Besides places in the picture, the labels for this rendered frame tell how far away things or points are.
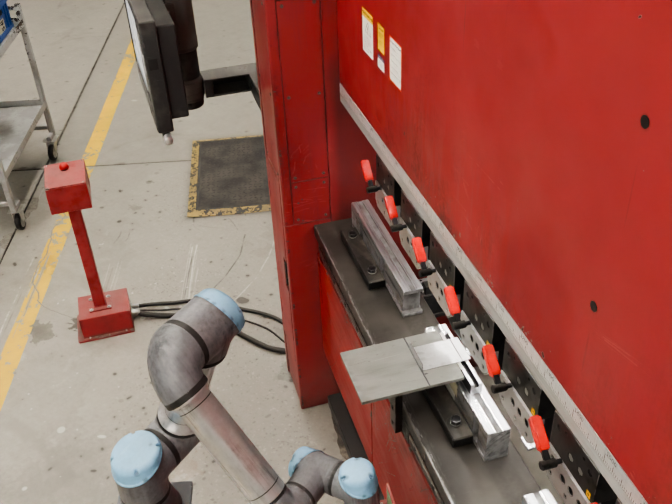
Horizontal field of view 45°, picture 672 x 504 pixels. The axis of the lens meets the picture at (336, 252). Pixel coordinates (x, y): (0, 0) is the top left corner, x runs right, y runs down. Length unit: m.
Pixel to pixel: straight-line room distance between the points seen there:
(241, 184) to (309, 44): 2.32
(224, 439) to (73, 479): 1.71
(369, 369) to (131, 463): 0.60
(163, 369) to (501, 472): 0.85
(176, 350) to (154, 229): 2.90
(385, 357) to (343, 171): 0.83
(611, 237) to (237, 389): 2.40
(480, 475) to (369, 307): 0.66
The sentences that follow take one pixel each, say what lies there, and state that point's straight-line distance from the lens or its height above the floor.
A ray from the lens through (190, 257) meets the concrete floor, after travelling 4.17.
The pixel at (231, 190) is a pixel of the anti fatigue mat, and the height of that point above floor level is 0.01.
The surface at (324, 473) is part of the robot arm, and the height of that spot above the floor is 1.07.
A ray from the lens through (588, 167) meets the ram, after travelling 1.24.
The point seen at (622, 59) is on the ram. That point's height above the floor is 1.98.
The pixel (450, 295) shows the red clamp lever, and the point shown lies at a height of 1.28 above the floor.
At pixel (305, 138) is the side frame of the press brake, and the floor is 1.21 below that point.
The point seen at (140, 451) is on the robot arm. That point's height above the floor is 1.00.
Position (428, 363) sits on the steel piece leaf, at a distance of 2.03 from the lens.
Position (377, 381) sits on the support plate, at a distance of 1.99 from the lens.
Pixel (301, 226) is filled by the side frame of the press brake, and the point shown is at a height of 0.88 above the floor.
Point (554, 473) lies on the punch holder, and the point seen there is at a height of 1.18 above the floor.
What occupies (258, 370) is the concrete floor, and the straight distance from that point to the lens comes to 3.48.
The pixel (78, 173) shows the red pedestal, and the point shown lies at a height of 0.80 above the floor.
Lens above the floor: 2.41
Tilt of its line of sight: 36 degrees down
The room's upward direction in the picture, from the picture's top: 3 degrees counter-clockwise
